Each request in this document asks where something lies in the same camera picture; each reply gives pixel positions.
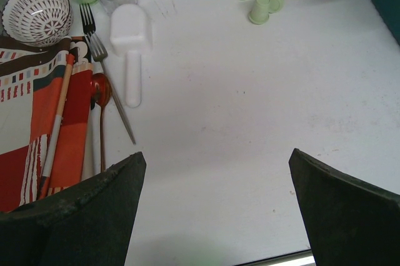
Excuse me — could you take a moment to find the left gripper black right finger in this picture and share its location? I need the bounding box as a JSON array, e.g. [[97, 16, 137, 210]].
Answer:
[[289, 149, 399, 265]]

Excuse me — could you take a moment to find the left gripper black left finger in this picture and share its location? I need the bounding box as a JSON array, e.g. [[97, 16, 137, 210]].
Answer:
[[1, 152, 146, 265]]

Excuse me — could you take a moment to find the brown wooden spoon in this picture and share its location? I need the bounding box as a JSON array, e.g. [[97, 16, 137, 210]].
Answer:
[[91, 72, 112, 172]]

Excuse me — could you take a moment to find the striped orange kitchen towel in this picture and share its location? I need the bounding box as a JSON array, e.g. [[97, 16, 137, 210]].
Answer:
[[1, 37, 93, 212]]

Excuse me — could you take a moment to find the metal fork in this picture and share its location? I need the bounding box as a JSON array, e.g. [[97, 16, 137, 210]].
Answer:
[[79, 3, 136, 145]]

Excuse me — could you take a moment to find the white plastic scoop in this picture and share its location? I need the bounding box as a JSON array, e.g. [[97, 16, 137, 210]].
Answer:
[[110, 4, 153, 108]]

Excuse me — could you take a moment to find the white strainer bowl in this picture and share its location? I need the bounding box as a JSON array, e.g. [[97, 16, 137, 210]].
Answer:
[[2, 0, 73, 47]]

